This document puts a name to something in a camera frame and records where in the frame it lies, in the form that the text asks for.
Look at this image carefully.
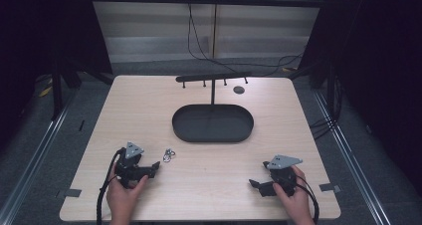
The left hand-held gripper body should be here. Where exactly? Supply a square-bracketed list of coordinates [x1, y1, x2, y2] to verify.
[113, 140, 151, 190]

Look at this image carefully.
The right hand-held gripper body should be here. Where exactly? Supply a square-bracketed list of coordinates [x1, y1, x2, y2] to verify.
[262, 153, 304, 198]

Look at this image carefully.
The silver metal key ring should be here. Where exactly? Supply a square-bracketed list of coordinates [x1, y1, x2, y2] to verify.
[161, 147, 176, 164]

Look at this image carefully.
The black hook rack with tray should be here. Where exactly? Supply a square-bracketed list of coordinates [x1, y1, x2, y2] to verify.
[171, 71, 256, 144]

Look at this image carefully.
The person's right hand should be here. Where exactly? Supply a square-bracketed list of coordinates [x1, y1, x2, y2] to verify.
[272, 164, 317, 225]

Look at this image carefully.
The person's left hand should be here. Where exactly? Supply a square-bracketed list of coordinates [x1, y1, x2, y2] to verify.
[105, 164, 149, 225]

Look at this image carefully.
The light wooden table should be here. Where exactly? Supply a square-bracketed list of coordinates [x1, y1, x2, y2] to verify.
[59, 74, 342, 223]

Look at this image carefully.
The grey tape strip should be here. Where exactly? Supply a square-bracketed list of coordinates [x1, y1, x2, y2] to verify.
[55, 187, 83, 200]
[318, 182, 342, 194]

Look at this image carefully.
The black metal stand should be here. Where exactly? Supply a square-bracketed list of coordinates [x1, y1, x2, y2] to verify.
[50, 57, 83, 121]

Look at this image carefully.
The black curtain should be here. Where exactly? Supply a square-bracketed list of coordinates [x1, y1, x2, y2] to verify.
[0, 0, 113, 153]
[298, 0, 422, 199]

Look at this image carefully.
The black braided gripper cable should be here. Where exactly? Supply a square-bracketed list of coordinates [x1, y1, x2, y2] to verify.
[96, 147, 127, 225]

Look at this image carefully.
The bundle of black floor cables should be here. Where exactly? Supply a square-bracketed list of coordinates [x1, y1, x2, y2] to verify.
[309, 75, 344, 141]

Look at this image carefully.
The aluminium floor rail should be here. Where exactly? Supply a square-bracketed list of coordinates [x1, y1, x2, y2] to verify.
[0, 89, 79, 225]
[312, 89, 396, 225]

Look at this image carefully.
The yellow strap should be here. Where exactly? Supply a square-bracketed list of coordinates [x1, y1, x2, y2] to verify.
[37, 78, 55, 99]

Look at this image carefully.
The black hanging power cable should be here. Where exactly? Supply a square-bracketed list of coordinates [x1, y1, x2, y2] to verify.
[186, 0, 305, 79]

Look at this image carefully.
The black horizontal frame bar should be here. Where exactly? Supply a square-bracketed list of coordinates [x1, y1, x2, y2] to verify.
[89, 0, 329, 9]

